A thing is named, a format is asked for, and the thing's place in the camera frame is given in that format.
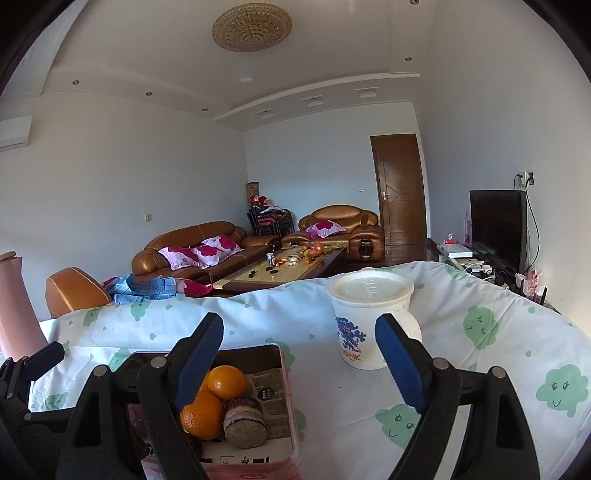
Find wooden coffee table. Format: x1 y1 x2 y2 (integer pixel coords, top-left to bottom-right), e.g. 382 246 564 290
213 246 346 295

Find pink floral armchair pillow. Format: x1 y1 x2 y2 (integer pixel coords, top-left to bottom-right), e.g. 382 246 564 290
305 220 346 239

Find white green cartoon tablecloth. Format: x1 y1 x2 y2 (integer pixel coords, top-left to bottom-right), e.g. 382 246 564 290
29 262 590 479

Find white wall air conditioner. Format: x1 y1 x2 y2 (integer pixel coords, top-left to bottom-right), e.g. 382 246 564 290
0 116 33 151

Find blue plaid blanket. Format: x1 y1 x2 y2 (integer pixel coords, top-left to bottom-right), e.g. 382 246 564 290
102 274 212 305

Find pink rectangular tin box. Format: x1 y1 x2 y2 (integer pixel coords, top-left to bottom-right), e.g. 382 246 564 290
120 343 304 480

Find pink floral pillow left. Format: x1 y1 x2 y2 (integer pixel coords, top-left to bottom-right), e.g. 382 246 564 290
158 247 206 271

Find sugarcane chunk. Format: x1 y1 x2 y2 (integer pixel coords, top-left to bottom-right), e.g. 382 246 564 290
222 397 269 449

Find white set-top box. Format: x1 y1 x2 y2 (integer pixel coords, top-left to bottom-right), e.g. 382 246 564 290
438 243 474 259

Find white cartoon lidded mug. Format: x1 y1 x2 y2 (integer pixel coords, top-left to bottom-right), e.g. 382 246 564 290
327 268 422 370

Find dark tv stand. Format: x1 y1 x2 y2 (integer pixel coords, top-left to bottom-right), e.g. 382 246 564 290
436 244 559 313

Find pink electric kettle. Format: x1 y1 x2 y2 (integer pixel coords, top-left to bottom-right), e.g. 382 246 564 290
0 251 47 361

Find stacked dark chairs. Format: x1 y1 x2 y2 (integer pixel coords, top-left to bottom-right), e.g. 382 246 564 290
246 206 294 238

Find large orange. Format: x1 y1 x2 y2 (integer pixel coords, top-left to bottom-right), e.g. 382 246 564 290
180 391 224 441

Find long brown leather sofa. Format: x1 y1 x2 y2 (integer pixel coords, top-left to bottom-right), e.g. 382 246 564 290
131 221 280 284

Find round gold ceiling lamp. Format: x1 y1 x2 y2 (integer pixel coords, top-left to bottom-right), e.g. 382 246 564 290
211 3 293 53

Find brown leather armchair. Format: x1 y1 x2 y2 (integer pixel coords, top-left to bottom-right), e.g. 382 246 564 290
281 205 386 262

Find black television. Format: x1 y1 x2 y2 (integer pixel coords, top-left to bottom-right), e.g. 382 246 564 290
470 190 527 273

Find brown wooden door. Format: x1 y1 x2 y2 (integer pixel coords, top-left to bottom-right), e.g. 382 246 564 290
370 133 427 246

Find pink floral pillow right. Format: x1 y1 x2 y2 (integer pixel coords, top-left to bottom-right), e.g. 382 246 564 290
192 235 242 268

